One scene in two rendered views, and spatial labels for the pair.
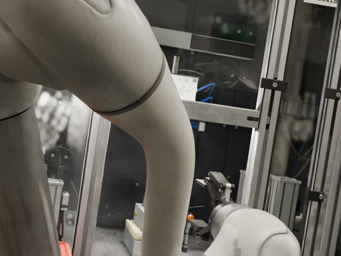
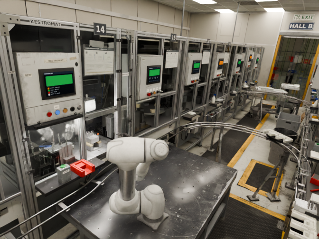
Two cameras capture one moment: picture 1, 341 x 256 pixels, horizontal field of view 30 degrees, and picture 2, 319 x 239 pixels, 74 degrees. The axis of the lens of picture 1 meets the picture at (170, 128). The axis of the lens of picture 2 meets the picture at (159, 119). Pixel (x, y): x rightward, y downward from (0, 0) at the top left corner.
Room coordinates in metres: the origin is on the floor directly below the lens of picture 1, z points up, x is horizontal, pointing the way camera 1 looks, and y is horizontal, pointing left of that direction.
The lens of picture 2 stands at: (-0.11, 0.78, 1.94)
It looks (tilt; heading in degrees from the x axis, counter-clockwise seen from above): 20 degrees down; 317
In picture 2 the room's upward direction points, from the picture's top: 4 degrees clockwise
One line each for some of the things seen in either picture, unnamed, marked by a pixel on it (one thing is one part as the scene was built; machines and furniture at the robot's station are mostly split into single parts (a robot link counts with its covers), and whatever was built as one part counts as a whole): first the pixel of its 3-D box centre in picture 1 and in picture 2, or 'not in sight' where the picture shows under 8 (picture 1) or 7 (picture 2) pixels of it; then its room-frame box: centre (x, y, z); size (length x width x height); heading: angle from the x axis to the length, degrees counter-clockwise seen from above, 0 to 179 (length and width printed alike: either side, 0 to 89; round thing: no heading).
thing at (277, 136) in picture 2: not in sight; (276, 137); (0.75, -2.18, 0.84); 0.37 x 0.14 x 0.10; 162
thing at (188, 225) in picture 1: (186, 232); not in sight; (1.78, -0.09, 0.96); 0.03 x 0.03 x 0.12; 14
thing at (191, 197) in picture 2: not in sight; (160, 185); (1.08, -0.39, 0.66); 1.50 x 1.06 x 0.04; 104
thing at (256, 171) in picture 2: not in sight; (262, 176); (0.87, -2.48, 0.01); 1.00 x 0.55 x 0.01; 104
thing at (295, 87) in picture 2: not in sight; (287, 98); (2.14, -6.99, 0.48); 0.84 x 0.58 x 0.97; 112
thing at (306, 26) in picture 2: not in sight; (301, 26); (2.71, -8.24, 2.81); 0.75 x 0.04 x 0.25; 14
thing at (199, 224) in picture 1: (200, 224); not in sight; (1.33, -0.09, 1.08); 0.07 x 0.03 x 0.01; 14
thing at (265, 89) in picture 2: not in sight; (267, 102); (2.23, -5.66, 0.48); 0.88 x 0.56 x 0.96; 32
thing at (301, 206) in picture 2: not in sight; (306, 205); (0.05, -0.84, 0.92); 0.13 x 0.10 x 0.09; 14
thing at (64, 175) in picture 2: not in sight; (63, 172); (1.34, 0.39, 0.97); 0.08 x 0.08 x 0.12; 14
